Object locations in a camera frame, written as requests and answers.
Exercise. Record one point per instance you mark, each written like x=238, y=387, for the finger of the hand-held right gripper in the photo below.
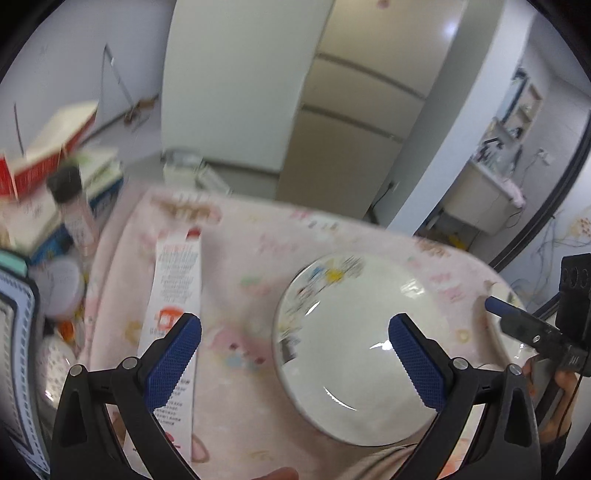
x=503, y=308

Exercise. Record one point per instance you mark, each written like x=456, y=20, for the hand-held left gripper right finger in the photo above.
x=413, y=355

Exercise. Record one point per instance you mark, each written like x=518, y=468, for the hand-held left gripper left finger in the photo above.
x=178, y=355

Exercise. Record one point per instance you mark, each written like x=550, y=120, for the white plate cartoon rim print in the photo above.
x=495, y=330
x=351, y=350

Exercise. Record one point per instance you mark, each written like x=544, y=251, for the person's right hand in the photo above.
x=563, y=385

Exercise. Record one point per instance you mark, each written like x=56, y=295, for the person's left hand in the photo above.
x=277, y=474

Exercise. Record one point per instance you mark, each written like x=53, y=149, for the long white paper leaflet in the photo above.
x=178, y=286

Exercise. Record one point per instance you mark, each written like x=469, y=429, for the pink printed blanket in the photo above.
x=244, y=277

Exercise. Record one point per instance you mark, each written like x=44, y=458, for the beige vanity cabinet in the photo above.
x=480, y=198

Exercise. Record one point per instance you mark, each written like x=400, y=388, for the pink cloth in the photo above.
x=512, y=190

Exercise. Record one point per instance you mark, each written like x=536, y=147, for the white dotted round case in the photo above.
x=53, y=367

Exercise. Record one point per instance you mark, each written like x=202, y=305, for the white round lidded tub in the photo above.
x=57, y=286

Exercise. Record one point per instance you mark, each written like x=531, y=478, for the spice bottle black cap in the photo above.
x=76, y=217

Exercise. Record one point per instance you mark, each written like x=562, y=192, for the white storage box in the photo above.
x=189, y=168

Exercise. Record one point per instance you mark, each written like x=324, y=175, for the stack of books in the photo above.
x=99, y=180

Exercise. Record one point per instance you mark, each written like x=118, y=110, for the bathroom mirror cabinet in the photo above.
x=524, y=106

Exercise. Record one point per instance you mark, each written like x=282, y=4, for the gold refrigerator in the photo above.
x=351, y=115

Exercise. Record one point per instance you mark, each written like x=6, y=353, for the small red box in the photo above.
x=7, y=177

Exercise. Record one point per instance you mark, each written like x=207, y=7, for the cardboard box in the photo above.
x=141, y=109

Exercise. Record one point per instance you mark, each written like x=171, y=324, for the white and red carton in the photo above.
x=55, y=138

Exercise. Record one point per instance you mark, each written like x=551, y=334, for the metal broom stick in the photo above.
x=117, y=78

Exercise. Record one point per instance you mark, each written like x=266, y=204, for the white wall socket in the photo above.
x=545, y=156

